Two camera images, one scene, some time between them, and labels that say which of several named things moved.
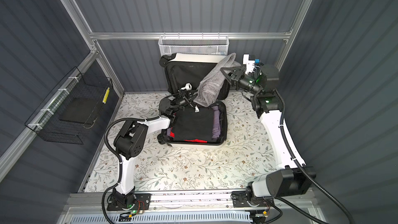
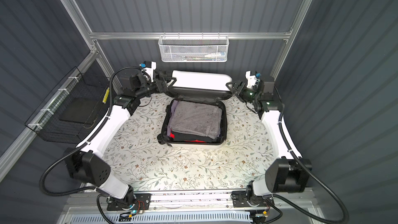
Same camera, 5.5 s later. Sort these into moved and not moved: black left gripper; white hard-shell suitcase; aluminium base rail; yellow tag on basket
Moved: white hard-shell suitcase; black left gripper
Not moved: aluminium base rail; yellow tag on basket
